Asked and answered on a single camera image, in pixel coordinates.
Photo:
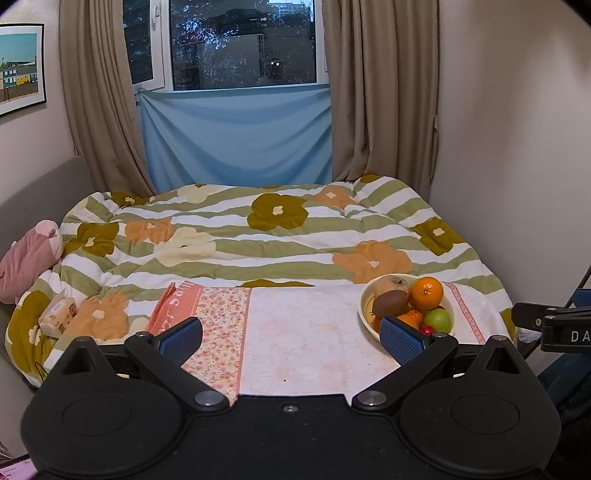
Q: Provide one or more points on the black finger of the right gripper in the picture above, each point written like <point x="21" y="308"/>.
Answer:
<point x="529" y="316"/>

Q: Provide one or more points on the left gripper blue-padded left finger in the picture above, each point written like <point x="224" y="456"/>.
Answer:
<point x="161" y="358"/>

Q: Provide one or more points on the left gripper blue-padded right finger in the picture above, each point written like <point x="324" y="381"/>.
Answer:
<point x="419" y="357"/>

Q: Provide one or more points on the large orange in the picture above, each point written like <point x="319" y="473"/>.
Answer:
<point x="413" y="318"/>
<point x="427" y="293"/>

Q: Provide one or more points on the large green apple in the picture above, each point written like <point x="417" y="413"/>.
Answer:
<point x="440" y="320"/>

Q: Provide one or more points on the brown kiwi fruit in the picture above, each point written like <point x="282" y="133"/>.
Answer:
<point x="391" y="303"/>

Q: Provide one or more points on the cream ceramic fruit plate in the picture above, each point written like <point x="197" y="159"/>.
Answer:
<point x="368" y="298"/>

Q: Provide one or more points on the red yellow apple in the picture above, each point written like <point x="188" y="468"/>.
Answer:
<point x="391" y="283"/>

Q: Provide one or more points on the pink floral towel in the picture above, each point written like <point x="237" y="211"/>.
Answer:
<point x="283" y="341"/>

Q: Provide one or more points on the tissue pack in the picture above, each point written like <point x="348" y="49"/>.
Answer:
<point x="57" y="316"/>

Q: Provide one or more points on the floral striped green comforter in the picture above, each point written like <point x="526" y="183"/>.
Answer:
<point x="122" y="251"/>

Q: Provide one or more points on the pink plush toy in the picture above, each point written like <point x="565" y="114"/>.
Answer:
<point x="38" y="250"/>

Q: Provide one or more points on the grey bed headboard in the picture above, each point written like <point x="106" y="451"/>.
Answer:
<point x="49" y="197"/>

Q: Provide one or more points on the blue cloth under window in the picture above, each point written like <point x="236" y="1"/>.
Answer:
<point x="253" y="137"/>

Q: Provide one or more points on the left beige curtain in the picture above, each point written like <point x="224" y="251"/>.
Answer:
<point x="98" y="95"/>

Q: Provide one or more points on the beige curtain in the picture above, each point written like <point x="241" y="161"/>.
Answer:
<point x="383" y="64"/>
<point x="98" y="95"/>

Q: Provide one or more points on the right beige curtain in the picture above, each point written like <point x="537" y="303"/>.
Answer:
<point x="383" y="64"/>

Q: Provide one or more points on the window with white frame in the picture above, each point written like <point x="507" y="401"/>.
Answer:
<point x="205" y="45"/>

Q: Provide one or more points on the framed wall picture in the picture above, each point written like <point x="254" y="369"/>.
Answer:
<point x="22" y="72"/>

